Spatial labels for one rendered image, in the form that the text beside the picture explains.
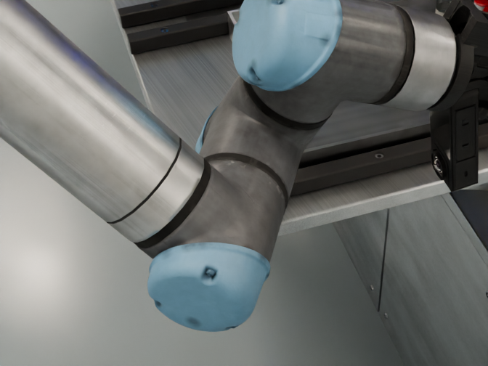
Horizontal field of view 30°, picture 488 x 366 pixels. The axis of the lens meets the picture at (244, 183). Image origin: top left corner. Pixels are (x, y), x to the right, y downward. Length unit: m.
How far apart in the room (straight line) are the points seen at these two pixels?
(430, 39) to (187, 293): 0.25
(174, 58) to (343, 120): 0.23
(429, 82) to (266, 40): 0.13
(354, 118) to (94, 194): 0.46
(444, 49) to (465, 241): 0.66
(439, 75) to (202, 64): 0.45
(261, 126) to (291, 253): 1.35
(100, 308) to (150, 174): 1.40
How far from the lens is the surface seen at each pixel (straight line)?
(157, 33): 1.09
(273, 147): 0.66
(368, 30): 0.64
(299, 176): 0.90
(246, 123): 0.67
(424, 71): 0.67
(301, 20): 0.61
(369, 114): 1.00
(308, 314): 1.91
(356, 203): 0.90
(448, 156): 0.77
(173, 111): 1.01
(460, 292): 1.38
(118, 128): 0.57
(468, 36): 0.69
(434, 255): 1.43
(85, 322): 1.95
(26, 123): 0.56
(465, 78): 0.69
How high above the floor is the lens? 1.53
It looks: 45 degrees down
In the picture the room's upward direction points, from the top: 4 degrees counter-clockwise
